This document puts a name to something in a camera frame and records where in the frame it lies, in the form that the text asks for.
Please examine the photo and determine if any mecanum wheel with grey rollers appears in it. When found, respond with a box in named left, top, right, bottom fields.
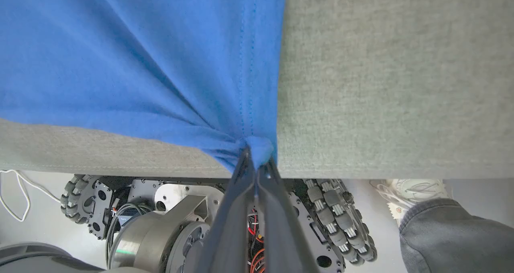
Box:
left=303, top=179, right=378, bottom=266
left=60, top=175, right=102, bottom=225

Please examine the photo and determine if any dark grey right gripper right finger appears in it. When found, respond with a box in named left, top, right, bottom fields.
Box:
left=258, top=157, right=320, bottom=273

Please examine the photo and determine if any dark grey robot torso shell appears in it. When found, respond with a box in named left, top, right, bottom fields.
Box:
left=0, top=243, right=149, bottom=273

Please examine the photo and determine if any red orange wire bundle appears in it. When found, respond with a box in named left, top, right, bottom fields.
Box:
left=247, top=211, right=266, bottom=273

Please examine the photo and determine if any blue garment with white trim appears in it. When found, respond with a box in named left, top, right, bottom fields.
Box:
left=0, top=0, right=288, bottom=174

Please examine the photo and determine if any white sneaker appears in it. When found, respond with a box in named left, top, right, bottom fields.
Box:
left=369, top=179, right=453, bottom=226

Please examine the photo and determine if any grey felt table cover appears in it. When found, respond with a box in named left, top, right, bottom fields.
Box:
left=0, top=0, right=514, bottom=180

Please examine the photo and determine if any white cable on floor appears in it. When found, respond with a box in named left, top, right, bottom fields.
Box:
left=0, top=169, right=61, bottom=222

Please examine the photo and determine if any black base cable bundle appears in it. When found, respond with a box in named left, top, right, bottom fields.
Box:
left=105, top=202, right=152, bottom=265

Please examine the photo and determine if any silver robot waist joint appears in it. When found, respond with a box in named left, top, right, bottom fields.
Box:
left=106, top=195, right=225, bottom=273

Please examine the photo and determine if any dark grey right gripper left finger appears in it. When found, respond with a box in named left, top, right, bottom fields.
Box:
left=195, top=147, right=258, bottom=273

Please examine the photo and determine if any grey denim trouser leg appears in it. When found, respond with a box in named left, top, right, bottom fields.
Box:
left=399, top=198, right=514, bottom=273

